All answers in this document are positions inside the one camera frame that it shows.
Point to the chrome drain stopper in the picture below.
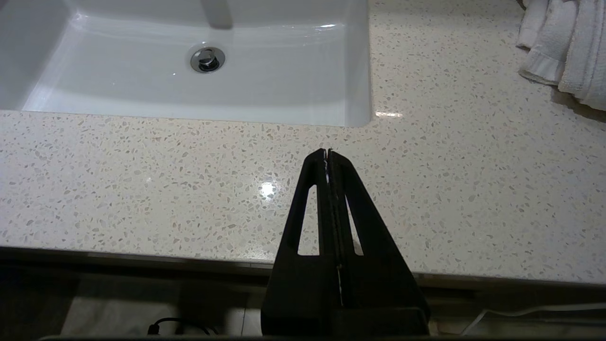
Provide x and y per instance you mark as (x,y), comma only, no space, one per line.
(207,59)

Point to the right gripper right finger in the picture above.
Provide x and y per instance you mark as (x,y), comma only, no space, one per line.
(374,284)

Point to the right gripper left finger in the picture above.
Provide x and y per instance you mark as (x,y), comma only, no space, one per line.
(298,293)

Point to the white crumpled towel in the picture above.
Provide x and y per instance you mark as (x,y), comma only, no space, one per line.
(568,47)

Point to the white ceramic sink basin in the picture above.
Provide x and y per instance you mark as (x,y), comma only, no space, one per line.
(142,90)

